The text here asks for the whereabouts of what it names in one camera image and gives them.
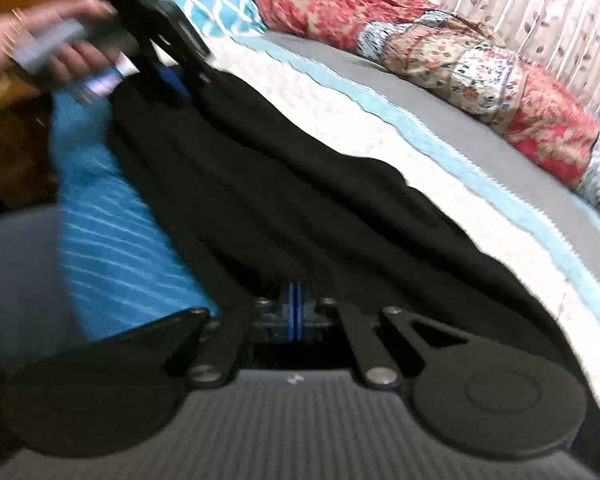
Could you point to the person's left hand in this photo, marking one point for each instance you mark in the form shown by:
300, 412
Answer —
45, 10

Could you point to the black pants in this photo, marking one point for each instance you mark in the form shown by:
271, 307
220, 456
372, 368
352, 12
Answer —
280, 200

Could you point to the red floral patchwork quilt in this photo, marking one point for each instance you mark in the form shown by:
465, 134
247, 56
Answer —
330, 5

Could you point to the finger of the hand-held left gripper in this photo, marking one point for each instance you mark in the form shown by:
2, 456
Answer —
180, 35
172, 82

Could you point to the beige leaf print curtain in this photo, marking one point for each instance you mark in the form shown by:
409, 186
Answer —
530, 10

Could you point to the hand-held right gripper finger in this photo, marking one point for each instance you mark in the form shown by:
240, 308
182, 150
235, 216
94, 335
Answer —
290, 317
299, 317

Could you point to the teal white patterned pillow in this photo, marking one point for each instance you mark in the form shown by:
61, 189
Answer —
220, 10

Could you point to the patterned teal beige bedsheet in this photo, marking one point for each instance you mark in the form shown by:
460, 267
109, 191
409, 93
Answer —
330, 125

